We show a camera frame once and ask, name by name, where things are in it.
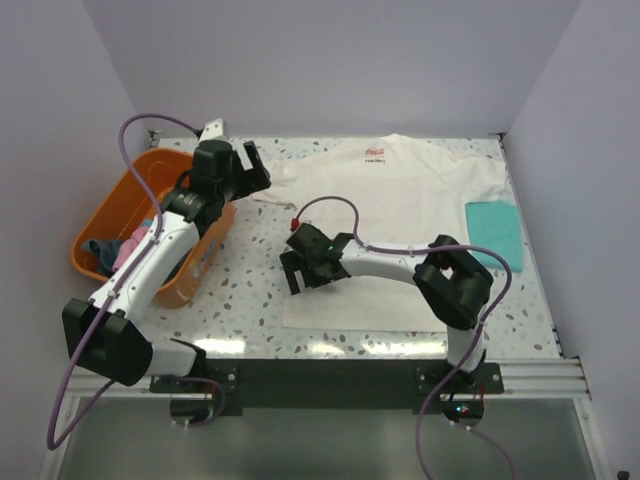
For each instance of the pink t shirt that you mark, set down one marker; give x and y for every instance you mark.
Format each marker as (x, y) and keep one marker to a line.
(126, 249)

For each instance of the white t shirt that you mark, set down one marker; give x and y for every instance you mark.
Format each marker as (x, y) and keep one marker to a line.
(407, 191)

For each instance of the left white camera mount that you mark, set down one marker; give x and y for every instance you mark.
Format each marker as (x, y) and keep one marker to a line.
(213, 130)

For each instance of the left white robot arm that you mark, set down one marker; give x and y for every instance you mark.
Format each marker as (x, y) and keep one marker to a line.
(104, 332)

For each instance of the dark grey t shirt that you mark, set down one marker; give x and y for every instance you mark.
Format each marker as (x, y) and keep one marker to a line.
(105, 252)

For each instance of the folded teal t shirt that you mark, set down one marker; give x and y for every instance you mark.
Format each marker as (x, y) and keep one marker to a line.
(496, 226)

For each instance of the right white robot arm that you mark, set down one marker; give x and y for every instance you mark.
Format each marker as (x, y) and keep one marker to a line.
(455, 285)

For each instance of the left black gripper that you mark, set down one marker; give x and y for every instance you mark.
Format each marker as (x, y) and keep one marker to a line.
(254, 179)

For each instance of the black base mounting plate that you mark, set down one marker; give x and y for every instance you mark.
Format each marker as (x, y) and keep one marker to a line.
(229, 387)

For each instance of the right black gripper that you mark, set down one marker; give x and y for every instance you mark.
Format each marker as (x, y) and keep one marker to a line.
(292, 262)

